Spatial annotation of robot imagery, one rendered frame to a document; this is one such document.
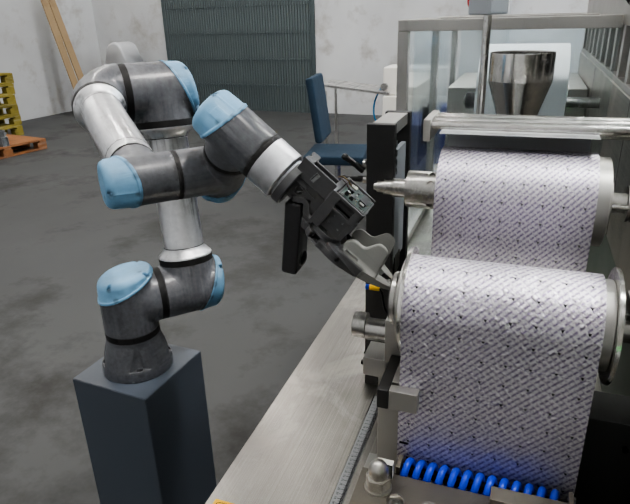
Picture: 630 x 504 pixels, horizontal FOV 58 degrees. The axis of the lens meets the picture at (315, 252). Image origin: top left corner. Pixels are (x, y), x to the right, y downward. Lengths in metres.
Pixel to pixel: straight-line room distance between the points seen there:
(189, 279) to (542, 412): 0.77
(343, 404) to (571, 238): 0.54
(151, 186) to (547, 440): 0.63
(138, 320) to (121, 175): 0.48
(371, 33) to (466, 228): 9.27
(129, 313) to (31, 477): 1.45
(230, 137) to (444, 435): 0.50
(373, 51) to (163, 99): 9.02
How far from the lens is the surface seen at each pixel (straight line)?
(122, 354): 1.30
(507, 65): 1.37
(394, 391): 0.80
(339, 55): 10.36
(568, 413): 0.80
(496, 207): 0.93
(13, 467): 2.70
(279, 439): 1.11
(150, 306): 1.26
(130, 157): 0.87
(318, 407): 1.18
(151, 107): 1.22
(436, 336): 0.76
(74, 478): 2.54
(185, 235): 1.26
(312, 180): 0.79
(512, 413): 0.81
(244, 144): 0.80
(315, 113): 4.84
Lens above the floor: 1.62
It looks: 22 degrees down
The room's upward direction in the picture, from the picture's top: 2 degrees counter-clockwise
